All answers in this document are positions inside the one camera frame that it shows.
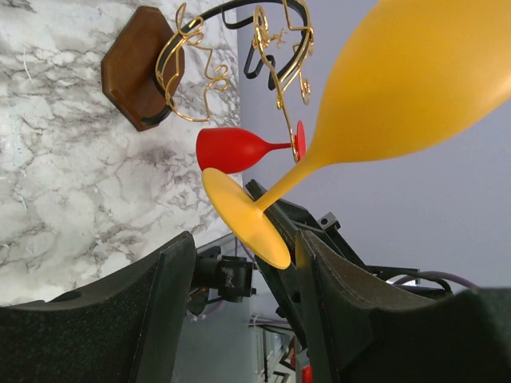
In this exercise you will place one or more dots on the yellow plastic wine glass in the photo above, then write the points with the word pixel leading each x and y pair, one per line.
pixel 412 75

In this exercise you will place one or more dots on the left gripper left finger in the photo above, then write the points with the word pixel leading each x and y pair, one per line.
pixel 124 327

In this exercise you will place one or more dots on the gold wire wine glass rack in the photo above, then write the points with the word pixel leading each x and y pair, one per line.
pixel 156 68

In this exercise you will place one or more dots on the red plastic wine glass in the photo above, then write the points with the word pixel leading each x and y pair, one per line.
pixel 232 150

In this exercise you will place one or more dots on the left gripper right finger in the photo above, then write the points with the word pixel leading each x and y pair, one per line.
pixel 362 329

